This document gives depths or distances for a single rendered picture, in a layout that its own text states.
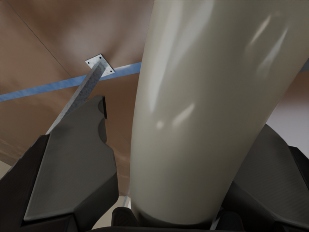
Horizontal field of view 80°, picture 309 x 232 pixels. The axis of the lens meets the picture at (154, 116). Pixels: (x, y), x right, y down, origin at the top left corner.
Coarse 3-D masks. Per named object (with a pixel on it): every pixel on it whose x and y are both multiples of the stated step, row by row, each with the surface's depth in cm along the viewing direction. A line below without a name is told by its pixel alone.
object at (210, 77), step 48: (192, 0) 2; (240, 0) 2; (288, 0) 2; (144, 48) 4; (192, 48) 3; (240, 48) 2; (288, 48) 2; (144, 96) 4; (192, 96) 3; (240, 96) 3; (144, 144) 4; (192, 144) 3; (240, 144) 3; (144, 192) 5; (192, 192) 4
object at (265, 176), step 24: (264, 144) 8; (240, 168) 7; (264, 168) 7; (288, 168) 7; (240, 192) 6; (264, 192) 6; (288, 192) 6; (240, 216) 7; (264, 216) 6; (288, 216) 5
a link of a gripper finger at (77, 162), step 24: (96, 96) 11; (72, 120) 9; (96, 120) 9; (48, 144) 8; (72, 144) 8; (96, 144) 8; (48, 168) 6; (72, 168) 7; (96, 168) 7; (48, 192) 6; (72, 192) 6; (96, 192) 6; (24, 216) 5; (48, 216) 5; (96, 216) 6
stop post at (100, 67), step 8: (96, 56) 161; (88, 64) 170; (96, 64) 165; (104, 64) 166; (96, 72) 158; (104, 72) 173; (112, 72) 171; (88, 80) 150; (96, 80) 157; (80, 88) 145; (88, 88) 148; (72, 96) 142; (80, 96) 141; (88, 96) 147; (72, 104) 133; (80, 104) 139; (64, 112) 129; (56, 120) 127
